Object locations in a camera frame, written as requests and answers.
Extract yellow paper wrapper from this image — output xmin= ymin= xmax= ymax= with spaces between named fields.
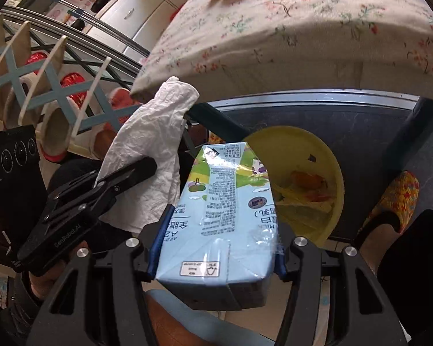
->
xmin=273 ymin=184 xmax=335 ymax=223

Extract milk carton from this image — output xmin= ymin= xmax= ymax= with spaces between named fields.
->
xmin=155 ymin=142 xmax=278 ymax=311

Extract white paper napkin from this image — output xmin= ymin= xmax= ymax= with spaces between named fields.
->
xmin=95 ymin=75 xmax=201 ymax=235

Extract yellow plastic trash bin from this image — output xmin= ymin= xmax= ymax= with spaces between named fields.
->
xmin=245 ymin=126 xmax=345 ymax=247

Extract white kitchen cabinets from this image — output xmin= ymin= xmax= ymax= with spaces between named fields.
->
xmin=95 ymin=0 xmax=188 ymax=51

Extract person left hand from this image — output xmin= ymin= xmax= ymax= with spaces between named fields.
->
xmin=29 ymin=240 xmax=88 ymax=300

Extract colourful right slipper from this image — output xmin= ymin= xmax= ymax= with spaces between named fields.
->
xmin=360 ymin=170 xmax=420 ymax=234

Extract folding chair rack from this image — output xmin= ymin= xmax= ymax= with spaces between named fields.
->
xmin=0 ymin=12 xmax=140 ymax=163

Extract teal table leg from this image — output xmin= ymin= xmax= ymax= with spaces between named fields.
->
xmin=185 ymin=103 xmax=251 ymax=143
xmin=380 ymin=97 xmax=433 ymax=181

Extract floral tablecloth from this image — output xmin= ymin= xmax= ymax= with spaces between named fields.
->
xmin=132 ymin=0 xmax=433 ymax=101

